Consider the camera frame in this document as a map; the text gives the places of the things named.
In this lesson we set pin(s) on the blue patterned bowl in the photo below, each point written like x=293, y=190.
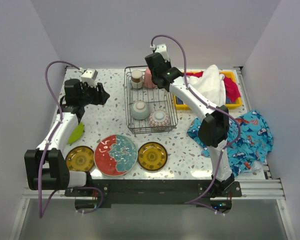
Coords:
x=159, y=120

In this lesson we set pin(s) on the right yellow patterned plate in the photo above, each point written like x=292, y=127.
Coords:
x=152, y=156

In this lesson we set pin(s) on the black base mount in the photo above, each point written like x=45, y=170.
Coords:
x=150, y=192

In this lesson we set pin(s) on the red cloth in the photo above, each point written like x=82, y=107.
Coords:
x=231, y=89

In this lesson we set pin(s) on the left yellow patterned plate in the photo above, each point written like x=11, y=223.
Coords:
x=80, y=159

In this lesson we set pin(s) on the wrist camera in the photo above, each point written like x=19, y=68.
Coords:
x=161, y=49
x=89, y=77

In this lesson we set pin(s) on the red and blue plate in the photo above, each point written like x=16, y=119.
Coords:
x=115, y=155

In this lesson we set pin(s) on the yellow patterned plate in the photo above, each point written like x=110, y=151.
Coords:
x=80, y=159
x=152, y=156

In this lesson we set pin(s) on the pink cup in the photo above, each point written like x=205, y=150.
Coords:
x=148, y=83

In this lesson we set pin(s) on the light blue bowl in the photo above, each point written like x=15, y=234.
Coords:
x=140, y=110

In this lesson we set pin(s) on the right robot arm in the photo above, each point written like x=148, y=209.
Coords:
x=213, y=131

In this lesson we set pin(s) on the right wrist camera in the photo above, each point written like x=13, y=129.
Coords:
x=161, y=49

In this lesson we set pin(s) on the blue patterned cloth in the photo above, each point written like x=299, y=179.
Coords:
x=256, y=141

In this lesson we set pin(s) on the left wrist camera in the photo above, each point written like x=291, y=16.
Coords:
x=89, y=77

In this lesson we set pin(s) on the yellow plastic bin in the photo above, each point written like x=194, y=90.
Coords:
x=180, y=105

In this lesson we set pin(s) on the white towel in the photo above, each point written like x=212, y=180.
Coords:
x=211, y=85

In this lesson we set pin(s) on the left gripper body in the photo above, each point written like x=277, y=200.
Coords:
x=89, y=95

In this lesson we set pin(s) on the metal cup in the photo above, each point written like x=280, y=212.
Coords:
x=137, y=79

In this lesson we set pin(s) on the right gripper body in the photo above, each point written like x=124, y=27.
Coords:
x=168, y=64

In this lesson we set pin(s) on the wire dish rack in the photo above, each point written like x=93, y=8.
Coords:
x=157, y=99

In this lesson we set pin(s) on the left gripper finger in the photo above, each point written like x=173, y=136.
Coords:
x=99, y=88
x=103, y=96

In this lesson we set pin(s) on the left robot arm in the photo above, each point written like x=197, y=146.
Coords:
x=46, y=167

